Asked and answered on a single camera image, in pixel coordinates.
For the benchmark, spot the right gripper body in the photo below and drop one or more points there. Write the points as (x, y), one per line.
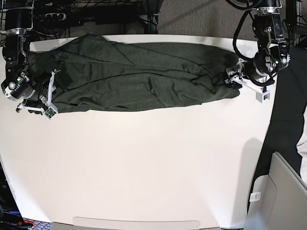
(36, 95)

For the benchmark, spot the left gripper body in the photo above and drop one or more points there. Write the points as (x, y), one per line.
(239, 69)

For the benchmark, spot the green long-sleeve T-shirt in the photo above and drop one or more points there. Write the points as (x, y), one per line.
(98, 74)

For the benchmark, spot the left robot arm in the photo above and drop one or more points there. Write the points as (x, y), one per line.
(272, 56)

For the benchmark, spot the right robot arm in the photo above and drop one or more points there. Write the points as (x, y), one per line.
(21, 83)

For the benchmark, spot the dark grey cloth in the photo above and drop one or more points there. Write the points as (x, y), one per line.
(287, 120)

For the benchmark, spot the white power strip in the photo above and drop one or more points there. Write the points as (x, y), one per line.
(52, 17)

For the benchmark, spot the white cloth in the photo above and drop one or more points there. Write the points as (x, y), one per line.
(302, 145)

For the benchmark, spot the black box with label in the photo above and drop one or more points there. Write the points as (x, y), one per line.
(9, 220)

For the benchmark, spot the white paper tag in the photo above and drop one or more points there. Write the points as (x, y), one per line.
(255, 196)

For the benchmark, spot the grey plastic bin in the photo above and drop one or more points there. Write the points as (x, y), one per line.
(283, 203)

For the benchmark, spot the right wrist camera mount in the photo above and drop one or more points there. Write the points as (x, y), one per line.
(48, 109)

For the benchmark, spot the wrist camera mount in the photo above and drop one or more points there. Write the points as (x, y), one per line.
(48, 109)
(262, 93)

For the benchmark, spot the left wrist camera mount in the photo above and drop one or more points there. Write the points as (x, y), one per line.
(262, 93)

